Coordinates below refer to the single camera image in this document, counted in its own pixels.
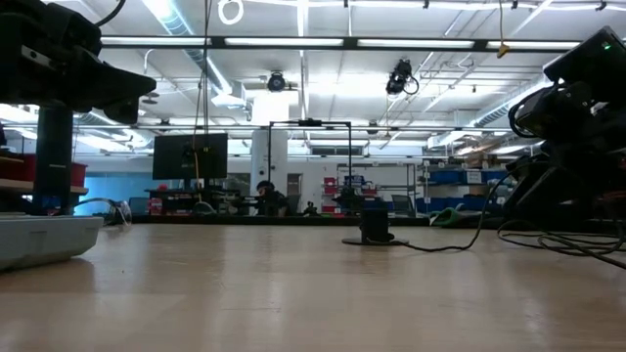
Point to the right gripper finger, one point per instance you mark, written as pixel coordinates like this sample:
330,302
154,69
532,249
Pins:
538,190

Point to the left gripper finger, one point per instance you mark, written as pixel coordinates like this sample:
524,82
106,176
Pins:
122,112
98,83

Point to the black computer monitor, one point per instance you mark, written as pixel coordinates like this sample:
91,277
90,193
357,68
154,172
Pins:
171,156

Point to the blue storage bin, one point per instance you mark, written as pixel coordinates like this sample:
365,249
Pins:
460,204
450,177

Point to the grey glove green cuff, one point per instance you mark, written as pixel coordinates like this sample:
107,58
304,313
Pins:
442,217

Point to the red plastic storage bin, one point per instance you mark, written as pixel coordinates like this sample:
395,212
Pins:
19,168

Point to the wooden shelf board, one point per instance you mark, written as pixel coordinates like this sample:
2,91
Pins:
14,185

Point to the yellow hanging tag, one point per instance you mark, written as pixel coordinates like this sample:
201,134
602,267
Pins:
502,49

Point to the grey tool kit case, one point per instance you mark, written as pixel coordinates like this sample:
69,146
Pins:
44,239

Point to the black tripod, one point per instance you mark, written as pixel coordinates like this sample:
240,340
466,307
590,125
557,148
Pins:
244,200

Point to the person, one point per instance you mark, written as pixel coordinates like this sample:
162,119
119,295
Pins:
271,200

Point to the black bar stand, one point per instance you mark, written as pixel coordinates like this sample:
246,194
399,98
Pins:
349,146

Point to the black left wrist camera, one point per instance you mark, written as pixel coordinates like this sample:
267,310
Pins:
73,27

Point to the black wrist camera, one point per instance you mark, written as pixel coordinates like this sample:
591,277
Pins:
548,110
73,27

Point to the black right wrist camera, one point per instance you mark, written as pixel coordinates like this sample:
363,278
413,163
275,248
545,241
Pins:
548,110

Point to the black upright post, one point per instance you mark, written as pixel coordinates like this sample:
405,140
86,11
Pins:
54,166

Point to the black overhead camera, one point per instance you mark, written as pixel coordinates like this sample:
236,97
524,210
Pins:
276,82

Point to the black hanging ceiling camera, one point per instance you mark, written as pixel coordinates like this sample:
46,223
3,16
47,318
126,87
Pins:
398,78

